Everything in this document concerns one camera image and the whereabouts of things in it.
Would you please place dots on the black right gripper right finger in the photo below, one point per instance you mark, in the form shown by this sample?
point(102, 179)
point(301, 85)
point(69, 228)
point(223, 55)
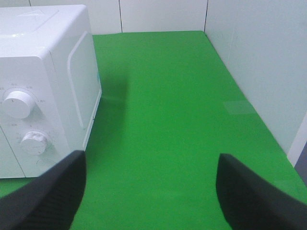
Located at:
point(249, 202)

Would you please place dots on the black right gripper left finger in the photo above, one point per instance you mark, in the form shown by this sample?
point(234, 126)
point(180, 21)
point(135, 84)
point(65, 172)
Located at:
point(50, 201)

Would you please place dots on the round white door button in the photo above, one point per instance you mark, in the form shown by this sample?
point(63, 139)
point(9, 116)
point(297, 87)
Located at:
point(46, 163)

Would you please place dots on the white microwave knob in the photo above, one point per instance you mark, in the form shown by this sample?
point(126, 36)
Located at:
point(34, 143)
point(18, 104)

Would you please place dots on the white microwave oven body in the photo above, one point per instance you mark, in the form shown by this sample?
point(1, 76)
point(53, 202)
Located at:
point(47, 52)

